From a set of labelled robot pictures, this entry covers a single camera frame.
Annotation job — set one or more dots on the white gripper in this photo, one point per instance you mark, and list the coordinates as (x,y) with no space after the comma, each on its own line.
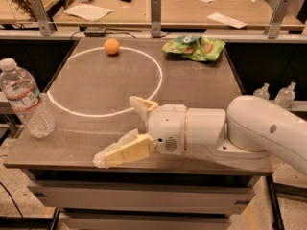
(167,126)

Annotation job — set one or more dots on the clear plastic water bottle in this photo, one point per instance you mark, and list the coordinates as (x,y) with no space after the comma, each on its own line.
(22,92)

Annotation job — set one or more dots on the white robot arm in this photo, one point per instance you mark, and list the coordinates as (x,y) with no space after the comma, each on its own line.
(244,136)

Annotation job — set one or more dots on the green rice chip bag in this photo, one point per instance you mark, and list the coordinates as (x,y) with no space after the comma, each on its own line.
(196,48)

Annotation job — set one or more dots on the clear sanitizer bottle left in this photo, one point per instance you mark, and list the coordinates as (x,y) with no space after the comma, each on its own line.
(263,92)

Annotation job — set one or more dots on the clear sanitizer bottle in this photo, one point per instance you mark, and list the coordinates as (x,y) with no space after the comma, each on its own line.
(263,92)
(286,95)

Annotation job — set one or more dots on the clear sanitizer bottle right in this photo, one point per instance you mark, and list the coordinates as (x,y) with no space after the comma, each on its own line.
(286,95)

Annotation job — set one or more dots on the orange ball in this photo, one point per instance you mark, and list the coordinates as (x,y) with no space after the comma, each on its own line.
(112,46)

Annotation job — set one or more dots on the black power adapter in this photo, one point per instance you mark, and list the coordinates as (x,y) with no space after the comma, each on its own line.
(95,32)

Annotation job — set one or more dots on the white drawer front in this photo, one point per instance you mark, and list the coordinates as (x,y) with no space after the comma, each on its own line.
(141,197)

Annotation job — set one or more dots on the white paper sheet left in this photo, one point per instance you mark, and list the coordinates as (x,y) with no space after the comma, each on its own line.
(88,12)

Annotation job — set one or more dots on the white paper sheet right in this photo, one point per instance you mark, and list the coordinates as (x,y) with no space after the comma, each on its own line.
(227,20)

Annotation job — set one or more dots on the middle metal bracket post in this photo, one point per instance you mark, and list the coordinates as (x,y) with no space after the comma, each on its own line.
(156,18)

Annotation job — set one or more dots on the metal bracket post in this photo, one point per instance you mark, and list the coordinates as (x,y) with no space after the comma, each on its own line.
(156,18)
(279,12)
(46,27)

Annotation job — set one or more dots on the left metal bracket post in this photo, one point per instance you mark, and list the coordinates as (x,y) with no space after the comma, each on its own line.
(46,27)

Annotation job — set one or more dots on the right metal bracket post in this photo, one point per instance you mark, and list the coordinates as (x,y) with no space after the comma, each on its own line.
(279,12)

